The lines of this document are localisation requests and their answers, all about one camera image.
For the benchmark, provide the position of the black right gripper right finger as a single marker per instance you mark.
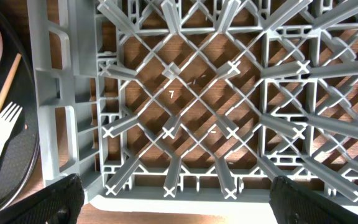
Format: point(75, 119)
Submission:
point(294, 203)

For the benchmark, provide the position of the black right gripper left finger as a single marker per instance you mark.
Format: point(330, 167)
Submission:
point(60, 202)

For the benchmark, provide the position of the grey plastic dishwasher rack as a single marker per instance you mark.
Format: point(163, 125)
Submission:
point(195, 106)

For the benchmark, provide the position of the round black serving tray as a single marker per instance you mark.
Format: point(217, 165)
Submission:
point(20, 152)

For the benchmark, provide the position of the wooden chopstick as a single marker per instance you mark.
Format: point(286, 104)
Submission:
point(0, 102)

